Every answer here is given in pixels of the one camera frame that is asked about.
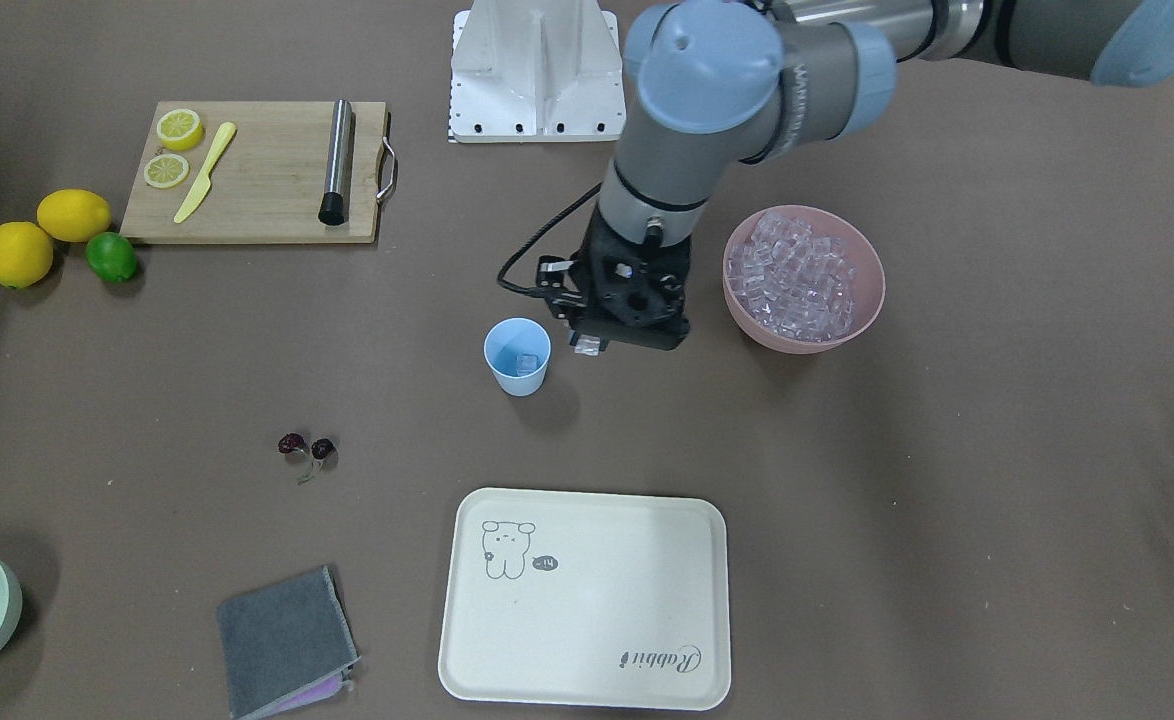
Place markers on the steel muddler black tip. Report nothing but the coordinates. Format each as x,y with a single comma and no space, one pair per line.
333,206

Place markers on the grey folded cloth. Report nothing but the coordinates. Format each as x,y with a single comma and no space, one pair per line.
285,645

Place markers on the pile of clear ice cubes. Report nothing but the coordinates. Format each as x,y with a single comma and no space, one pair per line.
795,282

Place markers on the wooden cutting board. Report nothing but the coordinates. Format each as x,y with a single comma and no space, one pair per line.
268,184

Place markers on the lemon half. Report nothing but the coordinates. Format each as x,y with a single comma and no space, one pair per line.
180,130
165,170

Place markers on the pink bowl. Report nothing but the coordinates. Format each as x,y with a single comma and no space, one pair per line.
869,290

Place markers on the green lime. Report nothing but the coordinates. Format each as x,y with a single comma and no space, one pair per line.
112,257

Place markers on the yellow lemon lower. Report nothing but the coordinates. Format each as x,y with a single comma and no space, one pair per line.
74,215

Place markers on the yellow lemon upper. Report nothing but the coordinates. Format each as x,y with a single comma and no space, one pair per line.
26,254

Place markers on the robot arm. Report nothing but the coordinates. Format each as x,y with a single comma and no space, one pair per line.
722,81

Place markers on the yellow plastic knife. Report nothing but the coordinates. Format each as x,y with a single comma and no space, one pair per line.
202,183

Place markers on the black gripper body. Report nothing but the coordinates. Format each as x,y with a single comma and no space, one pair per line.
559,296

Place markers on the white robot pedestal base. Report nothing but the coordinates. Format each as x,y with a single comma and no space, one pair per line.
536,71

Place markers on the light blue cup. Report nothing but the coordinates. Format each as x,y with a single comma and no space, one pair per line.
517,351

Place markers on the cream rabbit tray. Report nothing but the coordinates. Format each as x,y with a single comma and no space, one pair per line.
587,599

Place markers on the yellow lemon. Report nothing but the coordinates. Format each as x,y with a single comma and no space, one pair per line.
74,215
26,254

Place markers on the lemon half lower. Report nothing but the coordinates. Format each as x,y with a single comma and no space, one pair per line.
180,130

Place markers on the lemon half upper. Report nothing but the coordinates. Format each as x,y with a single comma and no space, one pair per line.
165,170

